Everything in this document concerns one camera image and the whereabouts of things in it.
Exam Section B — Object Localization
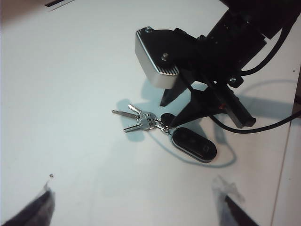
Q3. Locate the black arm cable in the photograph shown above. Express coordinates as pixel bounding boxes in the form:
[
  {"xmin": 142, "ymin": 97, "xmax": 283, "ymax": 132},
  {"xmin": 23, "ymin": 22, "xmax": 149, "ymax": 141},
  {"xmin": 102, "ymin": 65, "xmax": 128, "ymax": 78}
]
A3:
[
  {"xmin": 211, "ymin": 113, "xmax": 301, "ymax": 135},
  {"xmin": 239, "ymin": 23, "xmax": 293, "ymax": 77}
]

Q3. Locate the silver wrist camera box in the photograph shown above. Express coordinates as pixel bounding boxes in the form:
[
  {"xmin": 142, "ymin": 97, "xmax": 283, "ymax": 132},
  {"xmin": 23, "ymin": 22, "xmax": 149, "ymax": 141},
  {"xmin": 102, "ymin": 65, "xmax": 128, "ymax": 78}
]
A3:
[{"xmin": 135, "ymin": 26, "xmax": 181, "ymax": 89}]

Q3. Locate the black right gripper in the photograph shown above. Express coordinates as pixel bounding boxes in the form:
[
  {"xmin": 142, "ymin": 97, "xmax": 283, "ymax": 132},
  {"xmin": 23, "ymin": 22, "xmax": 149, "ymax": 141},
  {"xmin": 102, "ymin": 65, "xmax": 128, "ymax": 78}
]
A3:
[{"xmin": 155, "ymin": 27, "xmax": 256, "ymax": 129}]

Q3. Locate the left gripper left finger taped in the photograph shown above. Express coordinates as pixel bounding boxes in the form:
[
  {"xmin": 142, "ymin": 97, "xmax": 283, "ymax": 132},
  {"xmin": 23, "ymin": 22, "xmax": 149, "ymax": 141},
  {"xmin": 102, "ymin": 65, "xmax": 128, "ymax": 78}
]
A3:
[{"xmin": 0, "ymin": 180, "xmax": 56, "ymax": 226}]

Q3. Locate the bunch of keys with fob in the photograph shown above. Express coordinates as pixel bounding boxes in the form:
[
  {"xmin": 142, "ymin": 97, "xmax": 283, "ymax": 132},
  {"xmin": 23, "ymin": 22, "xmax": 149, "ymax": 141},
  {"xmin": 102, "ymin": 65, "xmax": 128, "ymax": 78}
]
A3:
[{"xmin": 111, "ymin": 104, "xmax": 217, "ymax": 163}]

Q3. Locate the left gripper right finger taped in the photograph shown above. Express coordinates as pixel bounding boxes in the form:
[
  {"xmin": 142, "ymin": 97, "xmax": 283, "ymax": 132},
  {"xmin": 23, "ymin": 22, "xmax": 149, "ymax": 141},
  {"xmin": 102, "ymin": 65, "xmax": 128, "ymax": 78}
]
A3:
[{"xmin": 211, "ymin": 175, "xmax": 259, "ymax": 226}]

